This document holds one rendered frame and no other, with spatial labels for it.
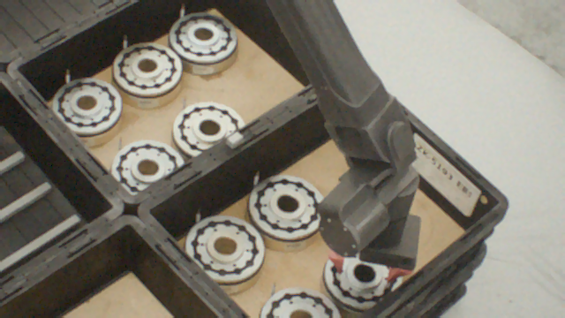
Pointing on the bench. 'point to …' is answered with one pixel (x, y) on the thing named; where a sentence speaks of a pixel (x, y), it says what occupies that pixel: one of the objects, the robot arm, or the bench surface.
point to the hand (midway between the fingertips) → (365, 270)
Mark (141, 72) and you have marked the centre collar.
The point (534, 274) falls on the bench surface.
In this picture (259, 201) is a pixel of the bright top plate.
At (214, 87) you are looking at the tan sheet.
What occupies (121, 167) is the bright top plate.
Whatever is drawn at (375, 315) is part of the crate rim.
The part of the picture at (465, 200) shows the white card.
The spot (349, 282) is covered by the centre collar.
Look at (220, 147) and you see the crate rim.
